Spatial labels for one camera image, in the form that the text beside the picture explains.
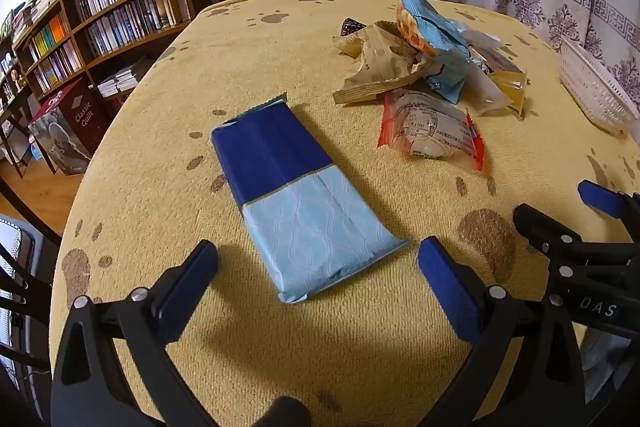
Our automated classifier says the black candy wrapper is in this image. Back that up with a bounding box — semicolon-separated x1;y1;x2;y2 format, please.
340;18;369;40

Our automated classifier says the yellow paw-print tablecloth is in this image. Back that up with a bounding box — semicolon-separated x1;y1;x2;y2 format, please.
50;0;640;427

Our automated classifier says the red-edged clear snack packet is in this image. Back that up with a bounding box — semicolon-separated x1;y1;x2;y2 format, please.
377;88;487;172

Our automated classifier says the light blue snack bag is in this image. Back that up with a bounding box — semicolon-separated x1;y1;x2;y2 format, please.
391;0;472;105

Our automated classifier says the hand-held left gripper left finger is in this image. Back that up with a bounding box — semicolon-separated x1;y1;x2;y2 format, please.
50;239;221;427

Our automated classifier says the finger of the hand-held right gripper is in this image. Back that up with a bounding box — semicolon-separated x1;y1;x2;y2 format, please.
513;203;640;268
577;180;640;228

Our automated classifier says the beige snack packet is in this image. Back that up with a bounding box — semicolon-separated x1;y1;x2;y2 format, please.
332;21;436;105

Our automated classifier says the white plastic basket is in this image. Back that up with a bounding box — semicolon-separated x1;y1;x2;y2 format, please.
559;36;640;136

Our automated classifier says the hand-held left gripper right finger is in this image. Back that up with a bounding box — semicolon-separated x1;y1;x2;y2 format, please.
417;236;586;427

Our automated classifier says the clear round cake packet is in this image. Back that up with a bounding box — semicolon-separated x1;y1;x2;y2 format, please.
462;54;507;118

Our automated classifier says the yellow clear snack packet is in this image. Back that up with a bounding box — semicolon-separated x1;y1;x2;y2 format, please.
485;64;530;121

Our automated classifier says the wooden bookshelf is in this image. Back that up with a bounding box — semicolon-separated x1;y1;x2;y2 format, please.
0;0;211;108

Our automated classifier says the dark wooden chair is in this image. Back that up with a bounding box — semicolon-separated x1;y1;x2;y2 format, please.
0;179;66;408

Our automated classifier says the maroon cardboard box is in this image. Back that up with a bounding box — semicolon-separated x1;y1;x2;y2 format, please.
27;77;113;178

